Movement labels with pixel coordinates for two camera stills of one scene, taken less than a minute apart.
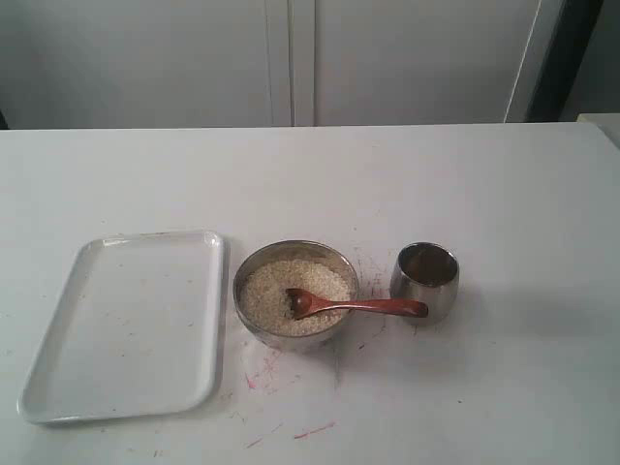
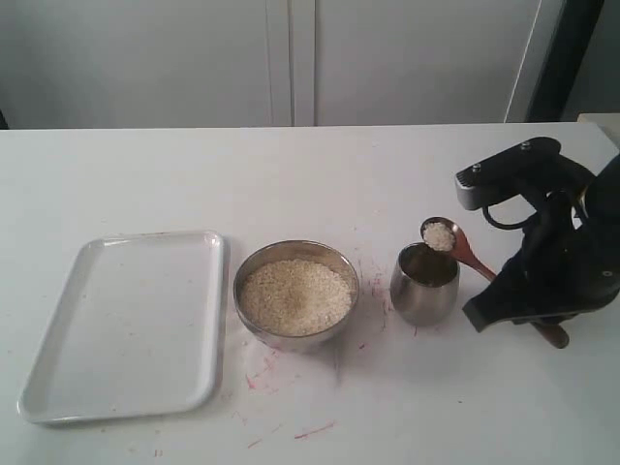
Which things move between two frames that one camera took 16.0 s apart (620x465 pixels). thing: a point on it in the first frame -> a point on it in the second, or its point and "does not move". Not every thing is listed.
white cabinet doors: [68, 64] does not move
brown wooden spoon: [303, 303] -> [442, 234]
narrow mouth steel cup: [427, 272] does not move
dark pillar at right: [556, 94] does not move
